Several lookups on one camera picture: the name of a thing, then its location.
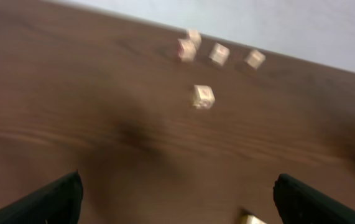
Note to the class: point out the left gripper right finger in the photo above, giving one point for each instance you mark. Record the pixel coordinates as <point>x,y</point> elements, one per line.
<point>297,202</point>

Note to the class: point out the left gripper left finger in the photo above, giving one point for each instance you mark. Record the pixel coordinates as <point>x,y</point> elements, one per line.
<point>58,202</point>

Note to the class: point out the red picture wooden block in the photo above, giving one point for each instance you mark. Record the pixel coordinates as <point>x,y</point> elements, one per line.
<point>251,219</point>

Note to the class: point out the wooden block soccer ball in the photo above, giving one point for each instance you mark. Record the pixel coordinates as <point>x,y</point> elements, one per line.
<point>203,97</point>

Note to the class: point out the green-print wooden block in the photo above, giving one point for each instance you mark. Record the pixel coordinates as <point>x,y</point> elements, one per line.
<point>255,59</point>

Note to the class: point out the wooden block numeral three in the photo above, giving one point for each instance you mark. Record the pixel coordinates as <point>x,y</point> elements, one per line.
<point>219,54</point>

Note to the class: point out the red-sided wooden block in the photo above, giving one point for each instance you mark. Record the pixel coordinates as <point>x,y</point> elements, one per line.
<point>186,51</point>

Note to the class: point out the top wooden block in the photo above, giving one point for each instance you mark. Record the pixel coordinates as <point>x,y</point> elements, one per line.
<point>195,37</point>

